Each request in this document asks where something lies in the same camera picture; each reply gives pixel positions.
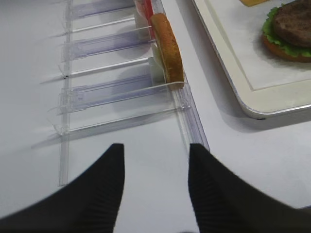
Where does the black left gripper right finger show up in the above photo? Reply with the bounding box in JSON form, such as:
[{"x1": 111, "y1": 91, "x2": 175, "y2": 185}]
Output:
[{"x1": 188, "y1": 144, "x2": 311, "y2": 233}]

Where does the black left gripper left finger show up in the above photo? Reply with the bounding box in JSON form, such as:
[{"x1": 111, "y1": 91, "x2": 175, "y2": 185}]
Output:
[{"x1": 0, "y1": 144, "x2": 125, "y2": 233}]

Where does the lettuce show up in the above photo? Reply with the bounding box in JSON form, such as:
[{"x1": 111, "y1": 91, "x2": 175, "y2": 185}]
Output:
[{"x1": 262, "y1": 4, "x2": 311, "y2": 57}]

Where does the meat patty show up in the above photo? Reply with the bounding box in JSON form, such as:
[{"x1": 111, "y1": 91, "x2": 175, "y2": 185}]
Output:
[{"x1": 273, "y1": 0, "x2": 311, "y2": 48}]

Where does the yellow cheese slice on tray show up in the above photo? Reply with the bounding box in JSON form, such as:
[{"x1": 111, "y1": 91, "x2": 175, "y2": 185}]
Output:
[{"x1": 240, "y1": 0, "x2": 268, "y2": 7}]

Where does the red tomato slice in rack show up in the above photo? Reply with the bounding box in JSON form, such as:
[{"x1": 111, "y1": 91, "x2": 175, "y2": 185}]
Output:
[{"x1": 134, "y1": 0, "x2": 155, "y2": 39}]

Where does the white metal tray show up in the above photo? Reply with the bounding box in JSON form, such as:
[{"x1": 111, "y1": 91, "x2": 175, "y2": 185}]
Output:
[{"x1": 194, "y1": 0, "x2": 311, "y2": 118}]

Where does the clear left acrylic rack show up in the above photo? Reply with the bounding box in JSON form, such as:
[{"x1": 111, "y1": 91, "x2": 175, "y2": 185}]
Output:
[{"x1": 47, "y1": 0, "x2": 208, "y2": 186}]

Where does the bun half in left rack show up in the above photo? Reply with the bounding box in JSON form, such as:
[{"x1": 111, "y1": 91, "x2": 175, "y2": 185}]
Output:
[{"x1": 150, "y1": 13, "x2": 184, "y2": 90}]

